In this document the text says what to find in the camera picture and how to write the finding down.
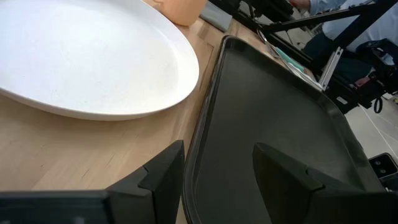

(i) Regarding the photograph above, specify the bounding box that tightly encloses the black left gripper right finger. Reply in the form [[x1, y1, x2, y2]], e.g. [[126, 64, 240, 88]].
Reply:
[[252, 142, 398, 224]]

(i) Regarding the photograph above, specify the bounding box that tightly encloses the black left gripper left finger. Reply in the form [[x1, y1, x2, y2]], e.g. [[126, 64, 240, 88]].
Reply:
[[106, 139, 186, 224]]

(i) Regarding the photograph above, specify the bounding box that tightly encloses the white round plate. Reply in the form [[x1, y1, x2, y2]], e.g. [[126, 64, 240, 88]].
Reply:
[[0, 0, 200, 122]]

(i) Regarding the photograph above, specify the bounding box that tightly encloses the orange cup with handle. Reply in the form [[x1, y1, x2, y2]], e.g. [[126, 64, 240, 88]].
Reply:
[[152, 0, 208, 27]]

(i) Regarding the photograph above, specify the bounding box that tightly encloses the black plastic tray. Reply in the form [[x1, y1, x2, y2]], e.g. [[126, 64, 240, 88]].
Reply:
[[182, 35, 387, 224]]

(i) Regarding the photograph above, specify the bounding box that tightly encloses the person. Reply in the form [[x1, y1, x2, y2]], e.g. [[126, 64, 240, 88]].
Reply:
[[289, 0, 398, 82]]

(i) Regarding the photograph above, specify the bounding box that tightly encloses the black bracket with screws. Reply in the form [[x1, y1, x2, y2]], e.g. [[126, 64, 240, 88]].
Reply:
[[368, 152, 398, 191]]

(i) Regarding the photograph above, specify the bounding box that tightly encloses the silver metal bracket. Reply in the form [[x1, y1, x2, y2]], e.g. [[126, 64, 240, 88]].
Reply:
[[318, 46, 344, 92]]

